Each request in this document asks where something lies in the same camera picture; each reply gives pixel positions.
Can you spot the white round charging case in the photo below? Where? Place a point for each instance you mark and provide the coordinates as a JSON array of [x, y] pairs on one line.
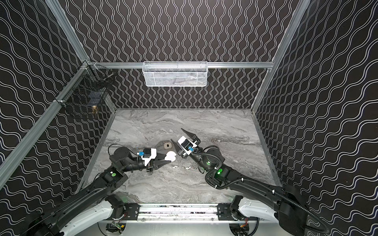
[[170, 156]]

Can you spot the cream earbud charging case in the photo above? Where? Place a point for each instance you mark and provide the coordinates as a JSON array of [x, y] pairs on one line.
[[167, 145]]

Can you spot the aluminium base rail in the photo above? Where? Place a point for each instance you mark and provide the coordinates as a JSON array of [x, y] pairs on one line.
[[161, 213]]

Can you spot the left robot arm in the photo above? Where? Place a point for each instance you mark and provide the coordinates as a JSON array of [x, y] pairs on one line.
[[52, 222]]

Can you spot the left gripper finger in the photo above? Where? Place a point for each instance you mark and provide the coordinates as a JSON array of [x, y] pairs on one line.
[[160, 157], [158, 163]]

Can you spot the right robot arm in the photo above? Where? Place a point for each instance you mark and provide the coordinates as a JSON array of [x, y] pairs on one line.
[[285, 205]]

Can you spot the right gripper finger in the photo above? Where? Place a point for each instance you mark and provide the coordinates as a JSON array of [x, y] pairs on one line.
[[189, 134], [177, 147]]

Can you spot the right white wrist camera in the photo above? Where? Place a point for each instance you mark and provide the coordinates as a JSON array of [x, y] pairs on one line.
[[186, 143]]

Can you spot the small brass object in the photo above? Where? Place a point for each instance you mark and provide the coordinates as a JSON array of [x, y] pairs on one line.
[[94, 109]]

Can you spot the black wire basket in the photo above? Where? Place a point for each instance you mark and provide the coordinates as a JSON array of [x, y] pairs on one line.
[[91, 89]]

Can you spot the white wire mesh basket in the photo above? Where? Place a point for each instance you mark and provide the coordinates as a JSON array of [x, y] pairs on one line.
[[175, 73]]

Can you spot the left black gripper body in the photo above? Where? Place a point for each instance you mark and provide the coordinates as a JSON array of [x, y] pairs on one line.
[[152, 164]]

